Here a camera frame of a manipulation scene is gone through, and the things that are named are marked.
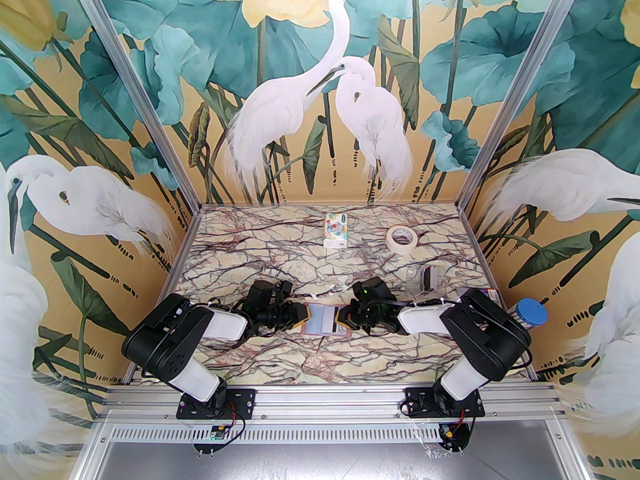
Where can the pale card with black stripe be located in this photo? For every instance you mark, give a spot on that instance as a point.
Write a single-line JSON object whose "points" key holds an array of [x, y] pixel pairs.
{"points": [[336, 320]]}

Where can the pink leather card holder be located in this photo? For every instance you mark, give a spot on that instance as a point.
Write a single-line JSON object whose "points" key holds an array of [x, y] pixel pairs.
{"points": [[315, 320]]}

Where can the clear acrylic card stand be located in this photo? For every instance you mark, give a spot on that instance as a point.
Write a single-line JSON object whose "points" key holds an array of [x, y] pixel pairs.
{"points": [[415, 283]]}

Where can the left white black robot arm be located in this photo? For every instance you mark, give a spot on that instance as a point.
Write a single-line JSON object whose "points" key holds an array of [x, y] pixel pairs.
{"points": [[165, 338]]}

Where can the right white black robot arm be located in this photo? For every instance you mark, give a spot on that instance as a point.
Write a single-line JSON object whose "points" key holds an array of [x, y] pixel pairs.
{"points": [[485, 333]]}

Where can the cream masking tape roll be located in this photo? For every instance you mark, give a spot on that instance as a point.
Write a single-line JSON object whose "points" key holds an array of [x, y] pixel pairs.
{"points": [[402, 250]]}

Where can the white patterned tissue pack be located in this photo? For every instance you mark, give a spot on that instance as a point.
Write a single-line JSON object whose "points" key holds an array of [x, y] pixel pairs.
{"points": [[336, 230]]}

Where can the perforated metal strip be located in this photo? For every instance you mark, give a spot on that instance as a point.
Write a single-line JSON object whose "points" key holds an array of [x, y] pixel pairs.
{"points": [[325, 434]]}

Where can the colourful marker pen pack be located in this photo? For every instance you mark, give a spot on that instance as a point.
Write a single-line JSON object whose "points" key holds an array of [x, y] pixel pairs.
{"points": [[494, 295]]}

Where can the small green circuit board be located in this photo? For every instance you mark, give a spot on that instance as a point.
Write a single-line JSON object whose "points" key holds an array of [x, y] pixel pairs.
{"points": [[217, 433]]}

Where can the grey metal sheet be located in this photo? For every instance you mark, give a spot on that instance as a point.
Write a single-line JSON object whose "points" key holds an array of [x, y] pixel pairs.
{"points": [[325, 463]]}

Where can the clear jar with blue lid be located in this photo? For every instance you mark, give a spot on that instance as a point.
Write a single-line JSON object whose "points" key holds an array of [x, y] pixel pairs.
{"points": [[532, 313]]}

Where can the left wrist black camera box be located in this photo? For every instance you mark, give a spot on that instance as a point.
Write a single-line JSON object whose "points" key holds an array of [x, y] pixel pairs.
{"points": [[270, 290]]}

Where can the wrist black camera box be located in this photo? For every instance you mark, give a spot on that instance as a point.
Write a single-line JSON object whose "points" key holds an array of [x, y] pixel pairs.
{"points": [[369, 288], [270, 290]]}

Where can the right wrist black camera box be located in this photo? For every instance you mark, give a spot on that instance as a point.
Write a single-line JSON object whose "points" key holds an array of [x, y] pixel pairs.
{"points": [[369, 288]]}

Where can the aluminium frame rail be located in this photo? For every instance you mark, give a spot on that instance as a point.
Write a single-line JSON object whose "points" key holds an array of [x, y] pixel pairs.
{"points": [[325, 400]]}

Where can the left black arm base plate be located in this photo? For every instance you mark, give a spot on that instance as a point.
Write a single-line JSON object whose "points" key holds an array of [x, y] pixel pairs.
{"points": [[240, 400]]}

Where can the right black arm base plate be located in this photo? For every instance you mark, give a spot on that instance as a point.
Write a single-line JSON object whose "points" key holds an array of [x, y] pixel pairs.
{"points": [[417, 403]]}

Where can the black bracket with yellow connector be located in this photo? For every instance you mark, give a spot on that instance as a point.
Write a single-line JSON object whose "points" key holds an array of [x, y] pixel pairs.
{"points": [[450, 435]]}

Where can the aluminium frame post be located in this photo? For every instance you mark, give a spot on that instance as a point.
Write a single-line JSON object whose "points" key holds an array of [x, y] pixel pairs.
{"points": [[140, 88], [515, 88]]}

